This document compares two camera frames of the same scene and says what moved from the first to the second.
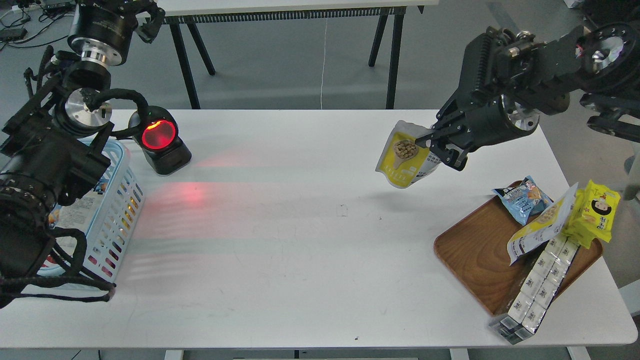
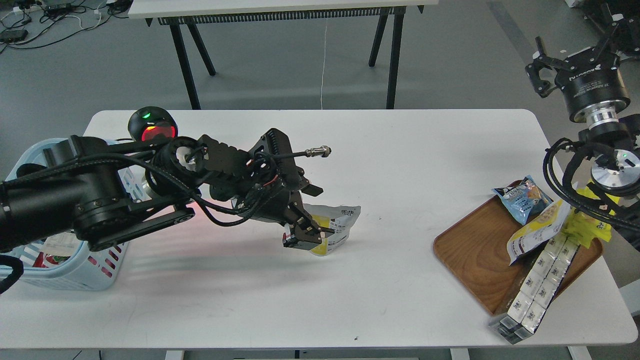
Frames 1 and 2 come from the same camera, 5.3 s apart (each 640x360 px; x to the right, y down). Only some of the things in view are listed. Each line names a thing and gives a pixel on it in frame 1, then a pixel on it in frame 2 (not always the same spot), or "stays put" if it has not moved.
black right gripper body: x=488 y=118 → x=592 y=87
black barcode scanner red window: x=160 y=139 stays put
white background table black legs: x=378 y=13 stays put
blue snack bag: x=525 y=199 stays put
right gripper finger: x=451 y=155 → x=622 y=34
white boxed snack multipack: x=539 y=288 stays put
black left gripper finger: x=148 y=31 → x=302 y=215
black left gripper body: x=102 y=30 → x=275 y=203
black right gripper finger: x=437 y=136 → x=543 y=88
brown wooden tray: x=474 y=250 stays put
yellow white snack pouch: x=403 y=161 → x=337 y=217
